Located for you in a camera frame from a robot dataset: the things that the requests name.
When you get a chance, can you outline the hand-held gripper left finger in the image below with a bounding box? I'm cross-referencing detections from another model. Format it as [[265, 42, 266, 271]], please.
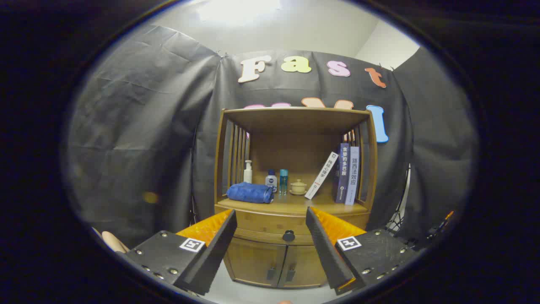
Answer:
[[124, 209, 238, 296]]

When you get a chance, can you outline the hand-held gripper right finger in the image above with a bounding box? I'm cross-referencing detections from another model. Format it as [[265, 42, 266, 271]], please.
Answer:
[[305, 206, 422, 296]]

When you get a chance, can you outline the rolled blue towel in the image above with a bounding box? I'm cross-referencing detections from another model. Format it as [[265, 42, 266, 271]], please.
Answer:
[[227, 182, 275, 204]]

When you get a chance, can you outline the wooden cabinet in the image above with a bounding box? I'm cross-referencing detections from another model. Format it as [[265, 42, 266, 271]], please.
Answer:
[[213, 106, 379, 290]]

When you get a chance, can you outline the white book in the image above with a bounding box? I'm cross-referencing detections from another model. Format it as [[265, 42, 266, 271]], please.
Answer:
[[305, 152, 339, 200]]

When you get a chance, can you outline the wooden drawer with black knob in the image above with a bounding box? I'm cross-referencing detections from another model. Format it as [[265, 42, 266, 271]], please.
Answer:
[[231, 209, 371, 246]]

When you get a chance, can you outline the pale lavender book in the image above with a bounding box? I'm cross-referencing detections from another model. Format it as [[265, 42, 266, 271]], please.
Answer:
[[345, 146, 360, 206]]

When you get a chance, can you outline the black and orange tool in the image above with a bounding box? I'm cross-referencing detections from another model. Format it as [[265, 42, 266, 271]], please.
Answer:
[[405, 210, 456, 252]]

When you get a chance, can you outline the wooden cabinet door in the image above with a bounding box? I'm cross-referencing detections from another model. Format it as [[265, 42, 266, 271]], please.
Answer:
[[224, 236, 288, 288], [278, 244, 334, 290]]

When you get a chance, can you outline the dark blue book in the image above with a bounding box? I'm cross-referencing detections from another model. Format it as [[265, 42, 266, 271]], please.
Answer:
[[333, 143, 351, 204]]

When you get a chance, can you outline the wooden countertop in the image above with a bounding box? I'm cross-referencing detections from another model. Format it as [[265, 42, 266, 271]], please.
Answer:
[[216, 193, 370, 216]]

